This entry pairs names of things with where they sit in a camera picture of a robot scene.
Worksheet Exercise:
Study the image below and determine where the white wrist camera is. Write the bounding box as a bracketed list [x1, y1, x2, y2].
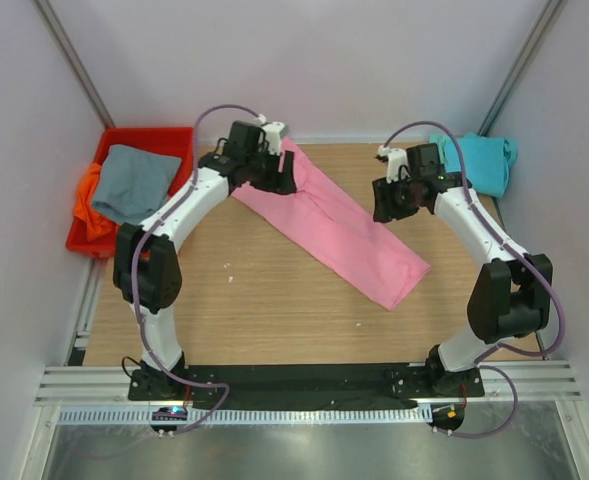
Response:
[254, 114, 288, 156]
[376, 145, 408, 184]

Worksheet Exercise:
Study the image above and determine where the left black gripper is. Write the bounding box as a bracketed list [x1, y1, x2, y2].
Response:
[245, 146, 297, 196]

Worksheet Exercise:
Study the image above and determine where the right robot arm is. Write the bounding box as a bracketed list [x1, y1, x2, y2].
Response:
[372, 143, 553, 396]

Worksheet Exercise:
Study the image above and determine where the grey t shirt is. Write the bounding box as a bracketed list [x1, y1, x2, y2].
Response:
[91, 144, 181, 225]

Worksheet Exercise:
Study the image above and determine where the orange t shirt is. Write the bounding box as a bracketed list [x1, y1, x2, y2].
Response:
[73, 163, 117, 242]

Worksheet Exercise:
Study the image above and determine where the right corner metal post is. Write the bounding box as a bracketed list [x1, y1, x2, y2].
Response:
[477, 0, 568, 136]

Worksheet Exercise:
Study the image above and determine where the slotted cable duct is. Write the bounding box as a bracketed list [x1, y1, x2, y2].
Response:
[57, 405, 432, 427]

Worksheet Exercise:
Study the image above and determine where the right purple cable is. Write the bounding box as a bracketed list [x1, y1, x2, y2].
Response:
[381, 119, 569, 440]

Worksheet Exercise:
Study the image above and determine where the red plastic bin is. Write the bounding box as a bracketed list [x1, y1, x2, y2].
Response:
[65, 127, 193, 259]

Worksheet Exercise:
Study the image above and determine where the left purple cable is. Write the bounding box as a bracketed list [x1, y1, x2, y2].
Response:
[129, 103, 231, 434]

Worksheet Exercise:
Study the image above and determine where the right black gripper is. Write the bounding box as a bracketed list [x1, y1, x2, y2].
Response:
[371, 173, 422, 225]

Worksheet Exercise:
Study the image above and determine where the corner metal post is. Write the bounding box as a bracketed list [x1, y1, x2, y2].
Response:
[477, 0, 568, 136]
[32, 0, 115, 129]

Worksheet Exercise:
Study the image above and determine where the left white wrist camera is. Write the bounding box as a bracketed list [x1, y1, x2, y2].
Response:
[254, 114, 288, 156]

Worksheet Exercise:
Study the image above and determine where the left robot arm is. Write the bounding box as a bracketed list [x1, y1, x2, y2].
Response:
[113, 117, 297, 400]

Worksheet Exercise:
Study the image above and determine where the left corner metal post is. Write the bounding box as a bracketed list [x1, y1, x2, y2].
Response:
[32, 0, 115, 129]

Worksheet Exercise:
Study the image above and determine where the purple cable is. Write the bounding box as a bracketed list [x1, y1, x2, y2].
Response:
[381, 119, 569, 440]
[129, 103, 231, 434]

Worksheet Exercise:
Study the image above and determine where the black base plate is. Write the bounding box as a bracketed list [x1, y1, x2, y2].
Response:
[127, 362, 486, 402]

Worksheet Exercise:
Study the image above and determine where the teal folded t shirt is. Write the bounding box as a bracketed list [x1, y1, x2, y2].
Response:
[428, 132, 518, 198]

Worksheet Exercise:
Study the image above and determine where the pink t shirt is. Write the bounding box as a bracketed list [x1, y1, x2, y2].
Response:
[233, 138, 430, 310]

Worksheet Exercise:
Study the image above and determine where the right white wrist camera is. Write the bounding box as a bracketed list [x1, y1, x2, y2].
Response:
[376, 145, 408, 184]

